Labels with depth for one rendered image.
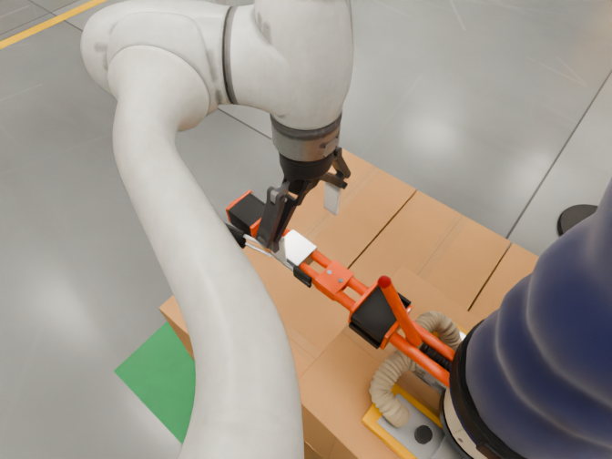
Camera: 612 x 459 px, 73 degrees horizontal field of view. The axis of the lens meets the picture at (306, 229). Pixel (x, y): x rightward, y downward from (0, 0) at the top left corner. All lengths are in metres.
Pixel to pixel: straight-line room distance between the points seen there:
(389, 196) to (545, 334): 1.30
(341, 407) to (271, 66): 0.66
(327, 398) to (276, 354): 0.63
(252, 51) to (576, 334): 0.39
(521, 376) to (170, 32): 0.49
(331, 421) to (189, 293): 0.63
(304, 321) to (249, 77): 1.02
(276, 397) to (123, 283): 2.01
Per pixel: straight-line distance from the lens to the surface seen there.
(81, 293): 2.30
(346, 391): 0.90
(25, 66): 3.92
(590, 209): 2.75
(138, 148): 0.38
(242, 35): 0.46
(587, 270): 0.41
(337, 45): 0.44
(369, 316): 0.78
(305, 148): 0.52
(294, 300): 1.40
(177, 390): 1.94
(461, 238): 1.64
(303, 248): 0.85
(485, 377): 0.59
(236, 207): 0.91
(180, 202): 0.33
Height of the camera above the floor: 1.81
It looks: 55 degrees down
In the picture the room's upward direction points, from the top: straight up
